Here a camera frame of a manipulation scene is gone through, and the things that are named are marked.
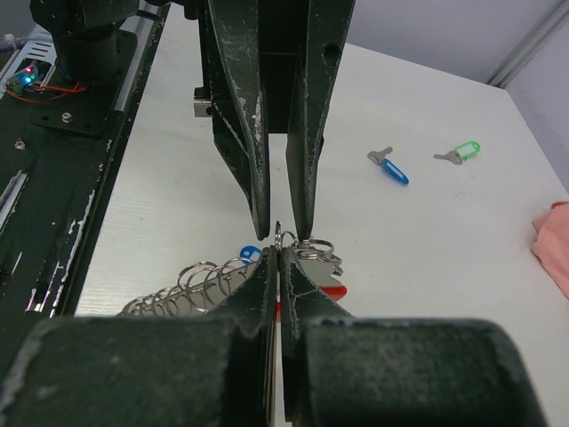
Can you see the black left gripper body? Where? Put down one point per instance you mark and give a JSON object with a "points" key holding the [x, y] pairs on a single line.
{"points": [[281, 29]]}

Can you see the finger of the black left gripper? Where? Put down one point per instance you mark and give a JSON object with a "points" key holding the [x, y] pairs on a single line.
{"points": [[238, 101], [324, 30]]}

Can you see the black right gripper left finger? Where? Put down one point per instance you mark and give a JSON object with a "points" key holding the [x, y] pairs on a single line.
{"points": [[212, 370]]}

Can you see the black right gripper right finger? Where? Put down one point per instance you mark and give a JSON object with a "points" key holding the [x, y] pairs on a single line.
{"points": [[339, 370]]}

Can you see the metal key organizer red handle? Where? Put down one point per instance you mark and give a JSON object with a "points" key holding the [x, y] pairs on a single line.
{"points": [[202, 286]]}

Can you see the key with dark blue tag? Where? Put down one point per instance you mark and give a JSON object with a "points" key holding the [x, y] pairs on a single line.
{"points": [[249, 254]]}

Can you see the key with green tag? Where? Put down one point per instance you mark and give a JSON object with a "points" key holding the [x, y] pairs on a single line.
{"points": [[460, 153]]}

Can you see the folded pink cloth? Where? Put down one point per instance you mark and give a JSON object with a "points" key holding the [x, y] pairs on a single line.
{"points": [[551, 243]]}

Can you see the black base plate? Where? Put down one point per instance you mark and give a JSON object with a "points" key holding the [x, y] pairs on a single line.
{"points": [[62, 145]]}

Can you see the aluminium corner frame post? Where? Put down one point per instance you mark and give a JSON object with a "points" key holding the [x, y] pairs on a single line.
{"points": [[529, 45]]}

